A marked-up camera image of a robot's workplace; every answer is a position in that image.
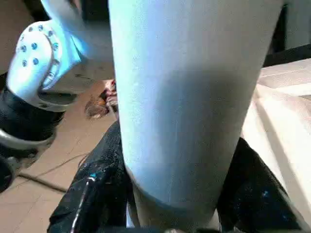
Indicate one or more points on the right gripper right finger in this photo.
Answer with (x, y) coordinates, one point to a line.
(252, 199)

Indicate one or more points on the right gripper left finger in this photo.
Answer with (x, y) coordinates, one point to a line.
(97, 189)

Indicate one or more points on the white plastic table leg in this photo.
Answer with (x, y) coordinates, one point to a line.
(184, 109)

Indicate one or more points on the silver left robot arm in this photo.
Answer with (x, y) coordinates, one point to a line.
(36, 53)

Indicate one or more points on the small brown floor object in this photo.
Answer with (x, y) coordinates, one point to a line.
(102, 104)

